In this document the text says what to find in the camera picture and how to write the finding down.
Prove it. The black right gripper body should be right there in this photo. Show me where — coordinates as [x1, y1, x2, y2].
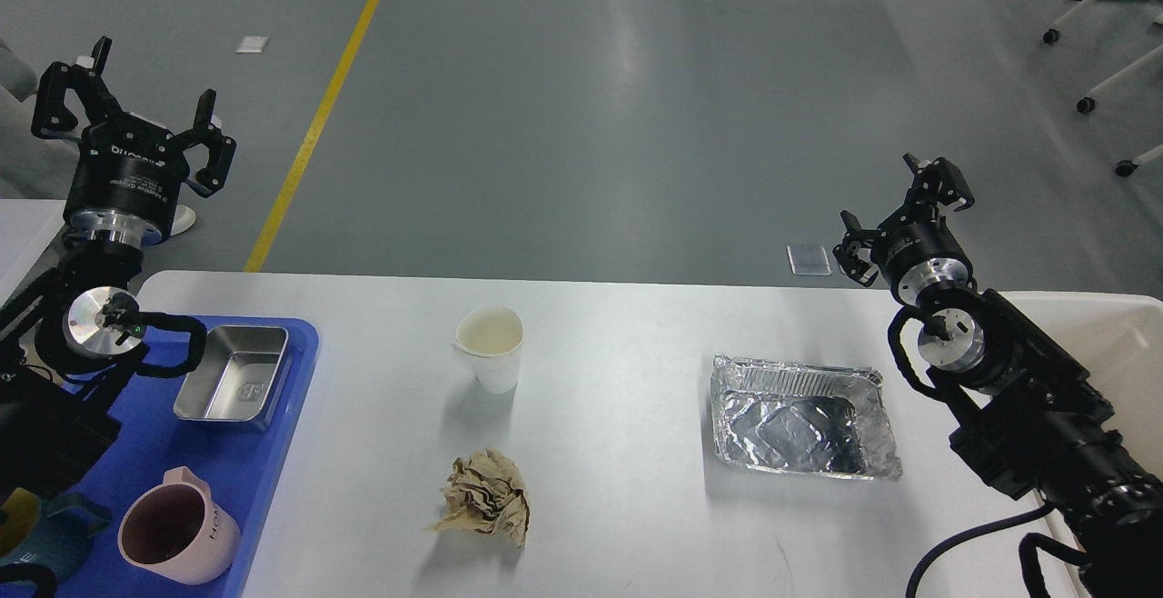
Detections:
[868, 221, 975, 307]

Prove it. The stainless steel rectangular tin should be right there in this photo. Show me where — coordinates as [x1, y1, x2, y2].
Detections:
[172, 323, 290, 430]

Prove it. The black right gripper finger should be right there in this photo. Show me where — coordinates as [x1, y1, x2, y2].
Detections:
[898, 154, 976, 232]
[832, 211, 883, 287]

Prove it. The person in grey trousers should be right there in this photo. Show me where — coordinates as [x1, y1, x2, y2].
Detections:
[0, 40, 38, 104]

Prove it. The blue plastic tray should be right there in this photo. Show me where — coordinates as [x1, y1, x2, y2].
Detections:
[55, 315, 319, 597]

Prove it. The crumpled brown paper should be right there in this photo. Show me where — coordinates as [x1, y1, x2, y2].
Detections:
[424, 447, 531, 550]

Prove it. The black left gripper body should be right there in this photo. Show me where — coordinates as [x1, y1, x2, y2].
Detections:
[63, 121, 190, 245]

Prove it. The white wheeled chair base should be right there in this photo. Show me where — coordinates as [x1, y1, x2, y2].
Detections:
[1041, 0, 1163, 178]

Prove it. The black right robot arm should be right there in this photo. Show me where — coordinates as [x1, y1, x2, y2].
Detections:
[832, 154, 1162, 597]

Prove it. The pink ribbed mug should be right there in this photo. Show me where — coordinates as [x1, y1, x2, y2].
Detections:
[116, 467, 241, 585]

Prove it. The white paper cup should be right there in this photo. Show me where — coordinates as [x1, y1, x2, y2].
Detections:
[452, 305, 525, 394]

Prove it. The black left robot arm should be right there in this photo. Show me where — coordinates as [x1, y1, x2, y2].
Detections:
[1, 36, 236, 499]

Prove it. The aluminium foil tray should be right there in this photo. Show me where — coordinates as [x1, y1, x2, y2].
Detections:
[709, 354, 904, 480]

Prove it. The white plastic bin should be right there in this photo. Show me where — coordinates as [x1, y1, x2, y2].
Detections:
[990, 294, 1163, 598]

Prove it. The clear floor plate left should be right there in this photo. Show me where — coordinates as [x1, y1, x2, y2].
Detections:
[786, 244, 832, 276]

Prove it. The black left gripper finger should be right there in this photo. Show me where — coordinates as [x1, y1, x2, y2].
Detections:
[164, 88, 237, 199]
[30, 35, 124, 149]

